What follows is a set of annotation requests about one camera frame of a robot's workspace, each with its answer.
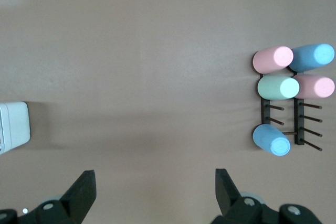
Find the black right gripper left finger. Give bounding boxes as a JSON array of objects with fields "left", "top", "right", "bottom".
[{"left": 0, "top": 170, "right": 97, "bottom": 224}]

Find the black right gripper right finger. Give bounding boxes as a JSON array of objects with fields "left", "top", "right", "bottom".
[{"left": 209, "top": 168, "right": 322, "bottom": 224}]

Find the grey plastic box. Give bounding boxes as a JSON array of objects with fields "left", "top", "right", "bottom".
[{"left": 0, "top": 101, "right": 32, "bottom": 156}]

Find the blue matte cup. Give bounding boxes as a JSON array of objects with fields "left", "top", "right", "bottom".
[
  {"left": 288, "top": 43, "right": 335, "bottom": 73},
  {"left": 252, "top": 123, "right": 291, "bottom": 157}
]

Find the dark wooden cup rack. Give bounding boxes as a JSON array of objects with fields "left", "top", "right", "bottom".
[{"left": 253, "top": 61, "right": 323, "bottom": 153}]

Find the pale green matte cup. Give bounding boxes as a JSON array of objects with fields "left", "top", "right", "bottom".
[{"left": 257, "top": 75, "right": 300, "bottom": 101}]

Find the pink matte cup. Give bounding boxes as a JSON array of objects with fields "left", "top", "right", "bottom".
[
  {"left": 252, "top": 46, "right": 294, "bottom": 75},
  {"left": 291, "top": 74, "right": 336, "bottom": 100}
]

